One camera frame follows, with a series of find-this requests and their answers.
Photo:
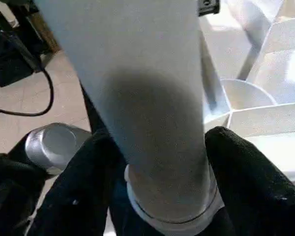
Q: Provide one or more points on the white plastic table leg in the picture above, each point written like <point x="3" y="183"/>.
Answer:
<point x="137" y="73"/>

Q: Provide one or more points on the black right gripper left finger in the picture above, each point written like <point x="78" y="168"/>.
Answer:
<point x="83" y="191"/>

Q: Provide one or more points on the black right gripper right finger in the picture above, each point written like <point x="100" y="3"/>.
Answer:
<point x="255" y="191"/>

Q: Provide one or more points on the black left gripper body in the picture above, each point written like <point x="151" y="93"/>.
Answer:
<point x="209" y="7"/>

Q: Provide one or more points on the white plastic table top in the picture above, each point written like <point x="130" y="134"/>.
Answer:
<point x="270" y="73"/>

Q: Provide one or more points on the black work mat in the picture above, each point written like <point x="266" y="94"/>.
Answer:
<point x="96" y="115"/>

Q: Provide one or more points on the black equipment case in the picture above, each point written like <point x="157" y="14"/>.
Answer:
<point x="14" y="59"/>

